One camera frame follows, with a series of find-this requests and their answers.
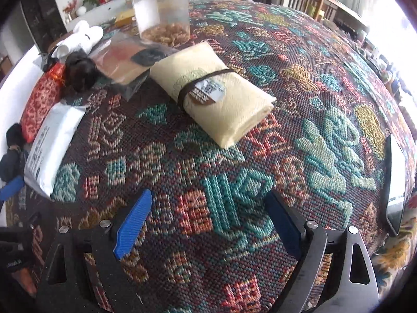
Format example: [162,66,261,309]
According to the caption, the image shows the dark glass cabinet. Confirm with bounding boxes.
[20,0,67,51]

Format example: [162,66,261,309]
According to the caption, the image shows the yellow floral cloth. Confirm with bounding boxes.
[371,215,417,300]

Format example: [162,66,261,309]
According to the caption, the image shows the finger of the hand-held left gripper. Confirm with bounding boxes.
[0,175,25,201]

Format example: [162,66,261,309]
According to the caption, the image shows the white board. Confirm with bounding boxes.
[0,44,46,222]

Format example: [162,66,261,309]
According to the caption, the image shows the clear plastic jar black lid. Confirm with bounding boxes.
[128,0,191,49]

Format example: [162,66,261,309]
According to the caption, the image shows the patterned woven blanket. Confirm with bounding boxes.
[5,0,417,313]

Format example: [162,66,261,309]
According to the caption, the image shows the white soft package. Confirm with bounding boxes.
[23,103,89,199]

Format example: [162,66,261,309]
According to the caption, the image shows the white television cabinet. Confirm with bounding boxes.
[63,0,134,23]

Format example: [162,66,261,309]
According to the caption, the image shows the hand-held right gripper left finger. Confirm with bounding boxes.
[35,189,154,313]

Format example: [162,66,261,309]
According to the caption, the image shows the yellow flat box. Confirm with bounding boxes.
[114,8,137,27]

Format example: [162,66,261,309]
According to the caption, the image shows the black strappy cloth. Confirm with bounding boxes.
[0,124,30,183]

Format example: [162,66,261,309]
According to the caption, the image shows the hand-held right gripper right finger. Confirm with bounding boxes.
[264,189,382,313]

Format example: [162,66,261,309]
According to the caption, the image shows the clear plastic bag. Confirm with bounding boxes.
[88,33,178,101]

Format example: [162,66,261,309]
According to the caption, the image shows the black socks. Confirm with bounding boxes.
[65,51,98,92]

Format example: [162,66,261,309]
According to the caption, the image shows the white socks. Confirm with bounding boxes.
[49,20,104,60]

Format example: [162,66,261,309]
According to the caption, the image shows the red flower branches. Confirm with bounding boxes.
[63,0,79,23]

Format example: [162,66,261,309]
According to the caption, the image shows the cream cloth brown band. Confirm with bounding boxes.
[149,41,277,149]

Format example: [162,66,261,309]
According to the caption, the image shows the wooden chair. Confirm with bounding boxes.
[282,0,341,22]

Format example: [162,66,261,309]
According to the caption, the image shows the red patterned pouch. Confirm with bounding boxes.
[20,63,67,143]

